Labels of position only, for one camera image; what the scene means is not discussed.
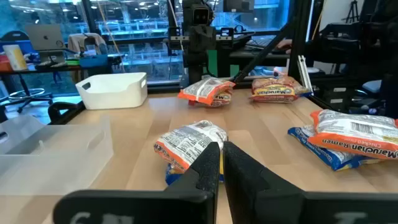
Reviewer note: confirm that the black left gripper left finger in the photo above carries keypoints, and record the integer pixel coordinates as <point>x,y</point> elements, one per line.
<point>205,168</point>

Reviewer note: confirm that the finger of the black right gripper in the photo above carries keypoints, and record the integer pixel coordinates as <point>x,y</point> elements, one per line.
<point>196,42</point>
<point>205,42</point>

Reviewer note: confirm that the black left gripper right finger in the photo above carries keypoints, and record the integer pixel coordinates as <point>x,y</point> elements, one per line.
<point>245,180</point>

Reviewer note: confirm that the orange Maruchan ramen packet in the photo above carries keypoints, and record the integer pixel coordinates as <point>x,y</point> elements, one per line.
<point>205,90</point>
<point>186,143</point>
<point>354,133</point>

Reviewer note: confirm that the blue Maruchan ramen packet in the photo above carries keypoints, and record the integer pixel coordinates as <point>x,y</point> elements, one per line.
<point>171,178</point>
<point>307,93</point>
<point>329,155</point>

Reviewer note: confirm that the red Maruchan ramen packet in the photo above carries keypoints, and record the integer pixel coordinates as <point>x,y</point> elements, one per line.
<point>222,99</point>
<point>273,90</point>

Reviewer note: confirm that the white plastic bin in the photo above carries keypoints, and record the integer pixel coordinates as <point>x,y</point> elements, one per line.
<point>115,93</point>

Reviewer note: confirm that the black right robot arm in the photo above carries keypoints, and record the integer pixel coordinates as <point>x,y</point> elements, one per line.
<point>195,67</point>

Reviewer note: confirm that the green board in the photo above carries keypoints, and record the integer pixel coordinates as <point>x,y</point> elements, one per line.
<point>213,63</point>

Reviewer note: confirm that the black keyboard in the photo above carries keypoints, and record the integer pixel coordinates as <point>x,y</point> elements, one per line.
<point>261,42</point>

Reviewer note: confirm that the person's hand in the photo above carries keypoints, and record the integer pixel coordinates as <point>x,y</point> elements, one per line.
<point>284,45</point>

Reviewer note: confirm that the blue plastic tray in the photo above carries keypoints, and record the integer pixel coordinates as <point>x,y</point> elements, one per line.
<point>93,61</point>

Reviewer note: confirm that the beige jacket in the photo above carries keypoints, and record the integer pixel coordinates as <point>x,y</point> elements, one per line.
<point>87,42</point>

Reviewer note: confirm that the black labelled cabinet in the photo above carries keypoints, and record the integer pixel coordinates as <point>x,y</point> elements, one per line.
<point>337,93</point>

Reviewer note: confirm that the black tripod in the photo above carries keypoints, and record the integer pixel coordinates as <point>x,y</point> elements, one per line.
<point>353,11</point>

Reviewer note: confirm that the black laptop stand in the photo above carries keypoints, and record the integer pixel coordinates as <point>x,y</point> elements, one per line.
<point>49,59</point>

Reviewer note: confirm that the black chair armrest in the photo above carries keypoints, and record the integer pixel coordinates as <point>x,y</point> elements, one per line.
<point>62,107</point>

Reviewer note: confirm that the silver laptop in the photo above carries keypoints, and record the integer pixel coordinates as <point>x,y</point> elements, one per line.
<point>45,36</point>

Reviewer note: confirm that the red noodle packet held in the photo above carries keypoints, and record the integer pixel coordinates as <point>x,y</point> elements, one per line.
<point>46,161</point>

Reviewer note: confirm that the black desk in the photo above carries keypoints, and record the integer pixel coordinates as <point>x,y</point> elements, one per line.
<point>37,70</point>

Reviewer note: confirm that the black office chair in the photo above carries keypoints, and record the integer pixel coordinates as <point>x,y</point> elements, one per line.
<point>373,62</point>

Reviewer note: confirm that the black stool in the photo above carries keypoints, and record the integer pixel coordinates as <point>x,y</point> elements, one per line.
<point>29,96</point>

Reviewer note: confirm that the yellow white container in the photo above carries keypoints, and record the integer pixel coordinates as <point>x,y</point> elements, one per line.
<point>15,57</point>

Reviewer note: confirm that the blue office chair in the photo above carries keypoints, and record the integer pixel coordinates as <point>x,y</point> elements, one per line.
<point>14,35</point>

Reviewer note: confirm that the orange box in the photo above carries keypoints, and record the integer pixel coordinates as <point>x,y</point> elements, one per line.
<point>4,64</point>

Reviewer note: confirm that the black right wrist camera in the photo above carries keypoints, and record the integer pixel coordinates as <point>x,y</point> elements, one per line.
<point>200,15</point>

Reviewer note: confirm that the silver aluminium bracket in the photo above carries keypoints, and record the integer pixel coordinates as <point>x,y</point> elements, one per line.
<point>303,71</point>

